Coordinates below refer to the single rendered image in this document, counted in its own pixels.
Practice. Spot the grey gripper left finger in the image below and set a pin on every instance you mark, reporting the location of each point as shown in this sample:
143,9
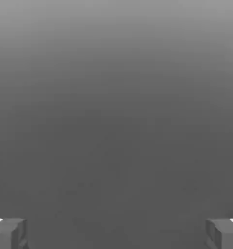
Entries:
5,235

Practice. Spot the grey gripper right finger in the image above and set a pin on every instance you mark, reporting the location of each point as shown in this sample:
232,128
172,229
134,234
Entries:
225,235

